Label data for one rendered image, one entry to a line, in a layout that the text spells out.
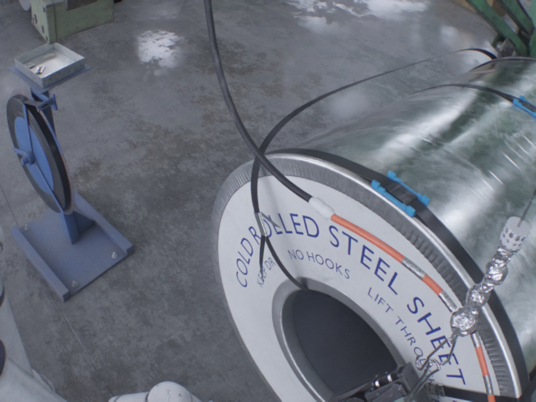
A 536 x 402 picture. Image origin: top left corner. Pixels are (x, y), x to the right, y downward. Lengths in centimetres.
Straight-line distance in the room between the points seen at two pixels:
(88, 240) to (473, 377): 217
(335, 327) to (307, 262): 49
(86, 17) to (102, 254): 158
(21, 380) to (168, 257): 192
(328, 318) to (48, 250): 163
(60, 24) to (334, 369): 132
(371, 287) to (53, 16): 100
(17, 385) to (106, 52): 404
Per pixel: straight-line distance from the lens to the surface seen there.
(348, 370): 169
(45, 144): 210
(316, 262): 122
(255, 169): 123
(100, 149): 335
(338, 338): 170
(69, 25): 135
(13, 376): 78
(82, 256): 269
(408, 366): 110
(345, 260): 113
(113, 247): 269
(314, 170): 108
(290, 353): 161
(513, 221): 66
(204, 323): 237
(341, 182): 103
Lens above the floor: 199
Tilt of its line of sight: 44 degrees down
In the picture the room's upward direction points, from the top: 5 degrees clockwise
